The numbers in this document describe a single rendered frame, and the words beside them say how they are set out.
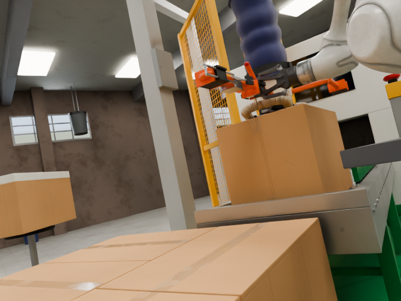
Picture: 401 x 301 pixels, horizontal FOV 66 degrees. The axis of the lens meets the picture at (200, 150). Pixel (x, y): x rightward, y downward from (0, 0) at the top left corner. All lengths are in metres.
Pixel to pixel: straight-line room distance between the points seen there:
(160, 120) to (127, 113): 7.96
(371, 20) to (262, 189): 0.82
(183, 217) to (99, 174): 7.42
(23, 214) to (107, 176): 7.40
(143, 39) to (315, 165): 1.79
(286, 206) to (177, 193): 1.24
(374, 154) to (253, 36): 1.03
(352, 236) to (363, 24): 0.73
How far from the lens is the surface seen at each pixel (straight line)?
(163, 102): 2.39
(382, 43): 0.66
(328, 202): 1.17
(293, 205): 1.20
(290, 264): 0.82
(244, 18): 1.65
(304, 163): 1.24
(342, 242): 1.20
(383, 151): 0.69
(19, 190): 2.38
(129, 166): 9.95
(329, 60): 1.24
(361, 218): 1.17
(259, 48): 1.58
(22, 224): 2.36
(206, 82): 1.04
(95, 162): 9.63
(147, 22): 2.62
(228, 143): 1.36
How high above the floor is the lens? 0.76
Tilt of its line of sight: 5 degrees up
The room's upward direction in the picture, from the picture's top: 12 degrees counter-clockwise
